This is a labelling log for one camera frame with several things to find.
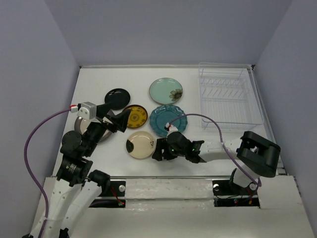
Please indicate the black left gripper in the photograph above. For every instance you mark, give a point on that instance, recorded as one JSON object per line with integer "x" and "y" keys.
{"x": 120, "y": 119}

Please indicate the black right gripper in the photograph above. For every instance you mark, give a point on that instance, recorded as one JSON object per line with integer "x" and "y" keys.
{"x": 162, "y": 144}

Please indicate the black round plate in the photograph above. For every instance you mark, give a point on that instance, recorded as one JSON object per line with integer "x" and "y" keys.
{"x": 117, "y": 98}

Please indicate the cream plate with black spot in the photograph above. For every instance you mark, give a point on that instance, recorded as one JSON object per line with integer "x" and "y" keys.
{"x": 140, "y": 145}

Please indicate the amber patterned plate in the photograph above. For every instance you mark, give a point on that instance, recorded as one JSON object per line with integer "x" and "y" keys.
{"x": 138, "y": 116}

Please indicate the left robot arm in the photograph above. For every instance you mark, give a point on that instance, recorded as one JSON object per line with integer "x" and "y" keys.
{"x": 75, "y": 185}

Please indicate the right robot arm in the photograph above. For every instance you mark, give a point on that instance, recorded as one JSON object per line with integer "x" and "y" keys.
{"x": 253, "y": 155}

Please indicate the teal scalloped plate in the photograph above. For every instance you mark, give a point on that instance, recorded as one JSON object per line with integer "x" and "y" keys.
{"x": 161, "y": 116}

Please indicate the grey brown rimmed plate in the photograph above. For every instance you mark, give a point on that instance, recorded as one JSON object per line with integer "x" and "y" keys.
{"x": 81, "y": 125}

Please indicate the light green flower plate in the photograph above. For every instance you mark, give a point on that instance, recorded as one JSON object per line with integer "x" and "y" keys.
{"x": 166, "y": 91}

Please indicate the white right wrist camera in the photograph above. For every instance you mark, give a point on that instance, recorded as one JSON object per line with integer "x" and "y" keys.
{"x": 170, "y": 128}

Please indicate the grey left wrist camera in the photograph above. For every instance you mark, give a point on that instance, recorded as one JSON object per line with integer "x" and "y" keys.
{"x": 87, "y": 111}

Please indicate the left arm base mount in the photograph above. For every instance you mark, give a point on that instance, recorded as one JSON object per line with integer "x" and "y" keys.
{"x": 113, "y": 197}

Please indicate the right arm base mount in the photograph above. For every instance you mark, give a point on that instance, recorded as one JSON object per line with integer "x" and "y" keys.
{"x": 227, "y": 194}

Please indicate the clear wire dish rack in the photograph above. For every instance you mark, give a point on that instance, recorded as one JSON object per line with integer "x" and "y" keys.
{"x": 229, "y": 96}

